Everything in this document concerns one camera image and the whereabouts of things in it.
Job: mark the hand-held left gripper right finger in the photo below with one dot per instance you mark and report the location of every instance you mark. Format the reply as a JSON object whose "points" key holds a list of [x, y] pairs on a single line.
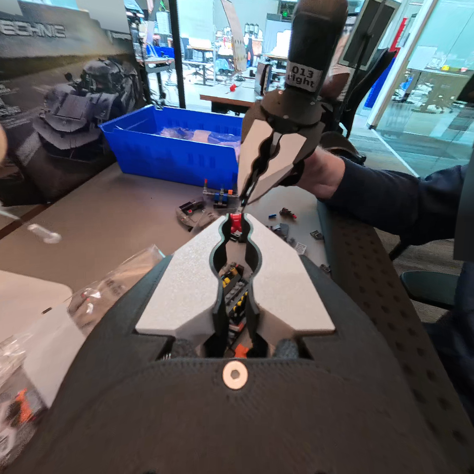
{"points": [[292, 296]]}

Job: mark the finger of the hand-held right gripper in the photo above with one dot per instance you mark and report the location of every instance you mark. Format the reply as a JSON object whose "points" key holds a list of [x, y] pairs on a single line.
{"points": [[285, 152], [250, 148]]}

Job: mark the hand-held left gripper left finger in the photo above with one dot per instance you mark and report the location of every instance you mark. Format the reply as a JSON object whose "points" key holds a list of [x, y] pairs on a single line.
{"points": [[177, 296]]}

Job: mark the black lego chassis assembly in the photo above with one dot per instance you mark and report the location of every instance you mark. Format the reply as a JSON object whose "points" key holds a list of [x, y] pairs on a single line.
{"points": [[235, 292]]}

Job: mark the clear bag grey lego pieces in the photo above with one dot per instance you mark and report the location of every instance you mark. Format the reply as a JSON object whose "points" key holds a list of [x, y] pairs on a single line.
{"points": [[111, 281]]}

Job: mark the red lego connector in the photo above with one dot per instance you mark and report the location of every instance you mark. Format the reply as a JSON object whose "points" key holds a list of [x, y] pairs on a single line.
{"points": [[235, 222]]}

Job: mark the person's right forearm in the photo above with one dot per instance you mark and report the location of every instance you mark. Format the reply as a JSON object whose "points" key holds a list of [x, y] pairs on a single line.
{"points": [[389, 200]]}

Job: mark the light grey lego plate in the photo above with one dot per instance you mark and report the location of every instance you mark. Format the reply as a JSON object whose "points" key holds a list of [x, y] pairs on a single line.
{"points": [[300, 249]]}

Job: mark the blue grey axle lego assembly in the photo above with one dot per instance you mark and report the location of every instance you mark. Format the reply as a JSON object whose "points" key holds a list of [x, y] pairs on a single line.
{"points": [[220, 198]]}

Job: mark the grey red lego piece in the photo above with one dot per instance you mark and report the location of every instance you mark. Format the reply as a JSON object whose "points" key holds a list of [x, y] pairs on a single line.
{"points": [[287, 213]]}

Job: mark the dark bluish grey lego plates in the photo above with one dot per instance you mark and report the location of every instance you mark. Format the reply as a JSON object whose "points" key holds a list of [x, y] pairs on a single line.
{"points": [[283, 231]]}

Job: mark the curved grey black lego assembly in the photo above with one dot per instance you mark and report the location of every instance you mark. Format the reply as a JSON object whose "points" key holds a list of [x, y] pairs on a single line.
{"points": [[189, 211]]}

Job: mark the lego set box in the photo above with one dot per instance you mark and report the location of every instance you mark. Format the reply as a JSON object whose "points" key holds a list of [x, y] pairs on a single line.
{"points": [[66, 111]]}

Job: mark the clear bag mixed lego pieces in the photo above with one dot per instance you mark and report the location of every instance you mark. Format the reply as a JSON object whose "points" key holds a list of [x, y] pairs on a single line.
{"points": [[18, 418]]}

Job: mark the person's right hand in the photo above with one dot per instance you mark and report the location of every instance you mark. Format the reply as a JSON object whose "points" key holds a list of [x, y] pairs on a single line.
{"points": [[322, 174]]}

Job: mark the wooden table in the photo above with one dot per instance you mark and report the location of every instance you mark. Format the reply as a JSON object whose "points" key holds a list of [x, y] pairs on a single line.
{"points": [[233, 98]]}

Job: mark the clear bags in bin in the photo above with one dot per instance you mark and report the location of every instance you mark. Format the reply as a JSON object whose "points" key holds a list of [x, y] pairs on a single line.
{"points": [[192, 135]]}

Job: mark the black office chair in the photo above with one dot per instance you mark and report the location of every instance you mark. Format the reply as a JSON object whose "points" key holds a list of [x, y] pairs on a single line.
{"points": [[370, 81]]}

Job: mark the brown leaning board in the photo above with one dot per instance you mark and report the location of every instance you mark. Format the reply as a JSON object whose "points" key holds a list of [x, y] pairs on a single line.
{"points": [[235, 37]]}

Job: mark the flat clear plastic bag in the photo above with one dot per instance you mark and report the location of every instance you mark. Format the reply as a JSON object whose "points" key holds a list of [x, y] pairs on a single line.
{"points": [[203, 220]]}

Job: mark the blue plastic bin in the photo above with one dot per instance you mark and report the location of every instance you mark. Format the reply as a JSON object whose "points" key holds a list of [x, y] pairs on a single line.
{"points": [[166, 163]]}

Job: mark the dark office chair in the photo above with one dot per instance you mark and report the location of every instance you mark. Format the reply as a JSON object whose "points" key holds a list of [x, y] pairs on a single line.
{"points": [[429, 289]]}

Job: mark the tripod with light panel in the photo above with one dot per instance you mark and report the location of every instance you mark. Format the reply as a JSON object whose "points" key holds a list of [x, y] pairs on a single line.
{"points": [[146, 55]]}

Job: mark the white rounded board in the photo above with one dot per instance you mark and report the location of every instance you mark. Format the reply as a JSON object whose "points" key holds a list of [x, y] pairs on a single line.
{"points": [[26, 300]]}

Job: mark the person's dark blue clothing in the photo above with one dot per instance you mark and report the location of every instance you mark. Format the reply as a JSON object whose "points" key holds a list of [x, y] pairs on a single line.
{"points": [[459, 351]]}

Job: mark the dark grey lego slope bracket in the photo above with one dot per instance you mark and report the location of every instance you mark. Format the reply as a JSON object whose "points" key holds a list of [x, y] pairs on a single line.
{"points": [[316, 235]]}

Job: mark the black door frame post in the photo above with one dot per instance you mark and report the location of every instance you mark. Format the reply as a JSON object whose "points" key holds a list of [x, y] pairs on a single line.
{"points": [[177, 55]]}

